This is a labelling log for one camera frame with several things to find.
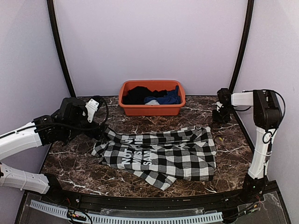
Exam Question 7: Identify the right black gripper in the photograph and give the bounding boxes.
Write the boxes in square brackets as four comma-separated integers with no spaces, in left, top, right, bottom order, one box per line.
[213,106,233,124]

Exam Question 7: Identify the black white plaid shirt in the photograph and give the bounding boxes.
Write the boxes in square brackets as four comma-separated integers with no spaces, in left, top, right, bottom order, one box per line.
[92,126,216,190]

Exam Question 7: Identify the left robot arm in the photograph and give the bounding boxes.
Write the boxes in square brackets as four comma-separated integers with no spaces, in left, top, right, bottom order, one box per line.
[0,115,106,203]

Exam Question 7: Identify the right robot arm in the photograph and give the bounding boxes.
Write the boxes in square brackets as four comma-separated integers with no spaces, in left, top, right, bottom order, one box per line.
[212,88,285,203]

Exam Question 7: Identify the orange plastic basin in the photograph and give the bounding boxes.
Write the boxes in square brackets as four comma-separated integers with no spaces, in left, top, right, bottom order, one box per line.
[119,80,186,116]

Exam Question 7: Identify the blue garment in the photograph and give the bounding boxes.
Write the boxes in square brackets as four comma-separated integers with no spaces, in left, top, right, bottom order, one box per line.
[144,85,182,105]

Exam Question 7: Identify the black garment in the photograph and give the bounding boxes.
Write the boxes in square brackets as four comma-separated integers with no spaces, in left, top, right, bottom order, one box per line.
[122,86,167,105]

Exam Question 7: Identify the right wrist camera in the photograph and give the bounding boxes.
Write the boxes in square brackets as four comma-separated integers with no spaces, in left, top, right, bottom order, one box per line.
[215,88,231,111]

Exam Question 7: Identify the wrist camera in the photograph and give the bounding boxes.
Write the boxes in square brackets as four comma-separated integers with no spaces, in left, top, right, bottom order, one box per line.
[215,88,231,111]
[58,96,109,126]

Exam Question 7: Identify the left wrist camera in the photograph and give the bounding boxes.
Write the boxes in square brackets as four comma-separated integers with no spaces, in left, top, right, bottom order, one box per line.
[58,96,109,126]

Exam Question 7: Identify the black front rail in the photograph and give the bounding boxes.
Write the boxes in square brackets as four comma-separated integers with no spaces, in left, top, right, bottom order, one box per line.
[41,189,264,211]

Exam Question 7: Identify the white slotted cable duct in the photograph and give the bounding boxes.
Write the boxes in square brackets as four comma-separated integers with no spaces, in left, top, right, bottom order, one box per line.
[29,200,223,224]

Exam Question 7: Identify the right black frame post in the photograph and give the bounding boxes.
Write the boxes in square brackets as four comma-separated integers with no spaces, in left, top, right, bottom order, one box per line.
[228,0,255,93]

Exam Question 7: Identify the black frame post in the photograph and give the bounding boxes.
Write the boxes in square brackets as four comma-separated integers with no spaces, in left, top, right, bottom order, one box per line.
[228,0,255,93]
[47,0,77,98]

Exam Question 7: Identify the left black frame post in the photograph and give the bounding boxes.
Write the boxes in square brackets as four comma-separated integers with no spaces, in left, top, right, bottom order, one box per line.
[47,0,77,98]

